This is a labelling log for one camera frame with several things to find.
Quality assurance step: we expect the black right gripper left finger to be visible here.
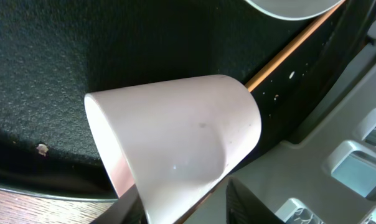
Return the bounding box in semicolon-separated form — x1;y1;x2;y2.
90;185;148;224

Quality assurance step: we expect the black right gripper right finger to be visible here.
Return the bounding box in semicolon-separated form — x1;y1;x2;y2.
226;177;284;224

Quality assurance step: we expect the pink plastic cup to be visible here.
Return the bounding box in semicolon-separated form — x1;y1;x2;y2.
84;75;261;223

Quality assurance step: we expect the wooden chopstick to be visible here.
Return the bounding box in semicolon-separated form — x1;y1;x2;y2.
245;0;345;92

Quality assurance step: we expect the grey dishwasher rack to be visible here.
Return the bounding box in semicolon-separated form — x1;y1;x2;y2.
189;21;376;223

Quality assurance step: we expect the round black serving tray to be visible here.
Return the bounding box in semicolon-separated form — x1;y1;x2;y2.
0;0;376;202

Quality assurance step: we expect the light grey plate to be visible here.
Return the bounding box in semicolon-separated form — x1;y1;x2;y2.
245;0;342;21

